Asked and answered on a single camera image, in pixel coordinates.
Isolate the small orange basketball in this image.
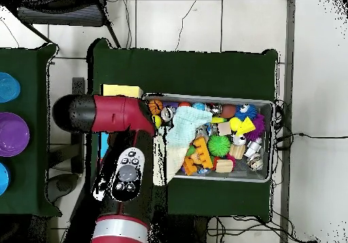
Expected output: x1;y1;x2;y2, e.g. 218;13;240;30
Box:
148;98;164;115

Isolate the green spiky ball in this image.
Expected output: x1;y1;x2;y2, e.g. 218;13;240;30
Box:
207;134;231;157

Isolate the black upright panel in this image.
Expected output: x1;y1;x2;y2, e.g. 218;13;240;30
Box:
71;77;86;173

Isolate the dark grey rounded base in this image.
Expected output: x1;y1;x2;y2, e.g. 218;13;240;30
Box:
44;172;80;204

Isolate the purple plastic bowl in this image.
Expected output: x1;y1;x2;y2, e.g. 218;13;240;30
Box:
0;111;30;157

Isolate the mint green waffle cloth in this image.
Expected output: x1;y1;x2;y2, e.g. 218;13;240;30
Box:
165;107;214;147

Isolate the black cable with plug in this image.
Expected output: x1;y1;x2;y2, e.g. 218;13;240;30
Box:
273;98;348;153

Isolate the grey and black chair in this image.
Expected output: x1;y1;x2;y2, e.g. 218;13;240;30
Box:
5;0;122;48

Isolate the dark green table cloth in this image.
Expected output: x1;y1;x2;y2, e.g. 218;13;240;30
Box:
0;43;62;217
86;37;279;223

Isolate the plain wooden block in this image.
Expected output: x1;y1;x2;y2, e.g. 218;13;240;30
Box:
218;121;232;136

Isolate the yellow cheese wedge toy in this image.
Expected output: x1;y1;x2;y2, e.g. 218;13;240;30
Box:
229;116;257;136

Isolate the blue spiky ball with eye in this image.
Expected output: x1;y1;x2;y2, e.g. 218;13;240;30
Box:
233;102;258;122

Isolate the cream white waffle cloth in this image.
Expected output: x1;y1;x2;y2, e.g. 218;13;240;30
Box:
152;134;188;187

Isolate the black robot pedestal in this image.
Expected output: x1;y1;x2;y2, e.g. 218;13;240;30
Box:
162;214;210;243

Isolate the purple spiky toy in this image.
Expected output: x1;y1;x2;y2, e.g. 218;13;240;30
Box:
244;113;267;142

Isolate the shallow clear mesh bin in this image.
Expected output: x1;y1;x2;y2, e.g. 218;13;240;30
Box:
142;92;275;183

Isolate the wooden box with three holes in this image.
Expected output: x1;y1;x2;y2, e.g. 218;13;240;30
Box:
99;83;144;160

